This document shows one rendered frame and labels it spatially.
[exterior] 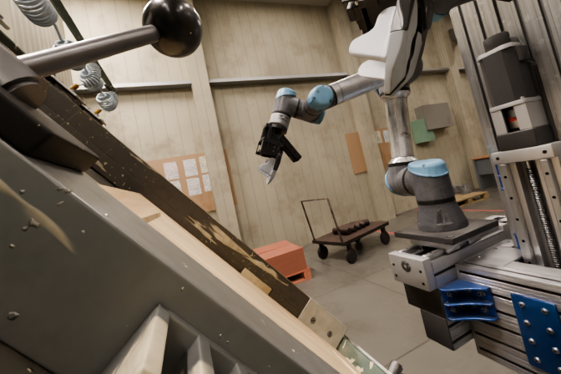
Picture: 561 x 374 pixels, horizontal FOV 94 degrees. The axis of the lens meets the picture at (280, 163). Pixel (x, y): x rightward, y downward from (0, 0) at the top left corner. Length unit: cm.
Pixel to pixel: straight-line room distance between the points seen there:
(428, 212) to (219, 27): 552
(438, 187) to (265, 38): 553
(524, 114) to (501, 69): 13
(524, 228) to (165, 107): 493
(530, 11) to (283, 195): 468
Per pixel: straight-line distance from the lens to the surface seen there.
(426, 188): 100
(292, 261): 362
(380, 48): 30
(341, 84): 93
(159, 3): 20
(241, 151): 511
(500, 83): 95
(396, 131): 113
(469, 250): 106
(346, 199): 597
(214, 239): 60
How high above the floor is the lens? 130
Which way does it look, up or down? 4 degrees up
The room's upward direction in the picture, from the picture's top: 12 degrees counter-clockwise
